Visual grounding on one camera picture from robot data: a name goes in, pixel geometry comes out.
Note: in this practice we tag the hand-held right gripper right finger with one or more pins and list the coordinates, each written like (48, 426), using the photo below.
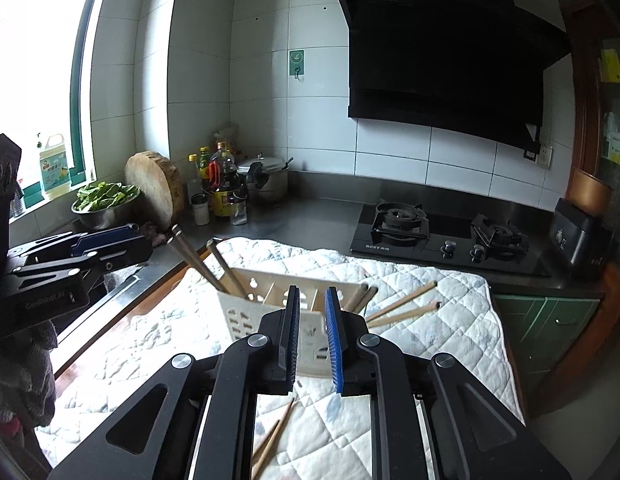
(332, 340)

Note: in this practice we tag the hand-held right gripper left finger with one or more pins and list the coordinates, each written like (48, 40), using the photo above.
(291, 340)

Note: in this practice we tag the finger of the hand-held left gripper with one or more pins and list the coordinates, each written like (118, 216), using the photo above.
(114, 260)
(104, 240)

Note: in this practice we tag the wooden chopstick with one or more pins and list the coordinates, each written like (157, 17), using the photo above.
(366, 300)
(202, 260)
(275, 435)
(356, 297)
(405, 300)
(227, 270)
(266, 442)
(192, 255)
(410, 314)

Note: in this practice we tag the white plastic utensil holder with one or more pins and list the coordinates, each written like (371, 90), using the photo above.
(239, 320)

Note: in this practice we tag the person's left forearm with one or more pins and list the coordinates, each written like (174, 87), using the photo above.
(24, 380)

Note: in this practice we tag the metal bowl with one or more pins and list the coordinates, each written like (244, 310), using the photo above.
(102, 217)

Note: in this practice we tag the green leafy vegetables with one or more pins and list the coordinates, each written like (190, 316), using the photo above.
(107, 195)

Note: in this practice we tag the round wooden cutting board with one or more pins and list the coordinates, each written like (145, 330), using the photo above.
(152, 190)

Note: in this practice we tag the detergent jug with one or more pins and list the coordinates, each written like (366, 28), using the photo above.
(54, 170)

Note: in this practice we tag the small white jar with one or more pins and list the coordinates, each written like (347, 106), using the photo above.
(200, 210)

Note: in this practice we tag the white quilted blanket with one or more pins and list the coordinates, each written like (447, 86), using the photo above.
(440, 360)

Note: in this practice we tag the yellow cap bottle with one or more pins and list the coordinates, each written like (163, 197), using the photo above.
(193, 175)

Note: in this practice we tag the dark soy sauce bottle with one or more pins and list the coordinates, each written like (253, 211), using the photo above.
(223, 200)

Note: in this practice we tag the small glass jar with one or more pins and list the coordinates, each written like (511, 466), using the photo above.
(238, 212)

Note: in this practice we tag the black gas stove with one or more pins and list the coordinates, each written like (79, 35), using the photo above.
(440, 250)

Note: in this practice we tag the metal pressure cooker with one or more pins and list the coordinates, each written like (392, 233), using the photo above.
(267, 180)

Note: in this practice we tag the green cabinet doors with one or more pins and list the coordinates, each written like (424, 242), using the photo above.
(540, 340)

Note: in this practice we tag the black kitchen appliance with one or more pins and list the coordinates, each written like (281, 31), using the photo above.
(577, 240)

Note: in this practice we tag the black power plug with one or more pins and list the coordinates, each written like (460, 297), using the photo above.
(531, 147)

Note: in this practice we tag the copper pot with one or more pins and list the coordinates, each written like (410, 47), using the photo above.
(590, 192)

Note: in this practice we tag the black range hood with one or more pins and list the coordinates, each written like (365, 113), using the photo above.
(440, 50)

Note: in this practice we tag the wooden cabinet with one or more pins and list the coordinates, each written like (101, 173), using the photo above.
(590, 110)

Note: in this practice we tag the yellow box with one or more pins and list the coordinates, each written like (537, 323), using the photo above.
(612, 66)

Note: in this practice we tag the green window frame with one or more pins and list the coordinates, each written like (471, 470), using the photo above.
(82, 110)

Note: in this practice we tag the green wall hook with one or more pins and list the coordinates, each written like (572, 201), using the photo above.
(297, 60)

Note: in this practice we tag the white wall socket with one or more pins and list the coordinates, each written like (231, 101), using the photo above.
(545, 156)

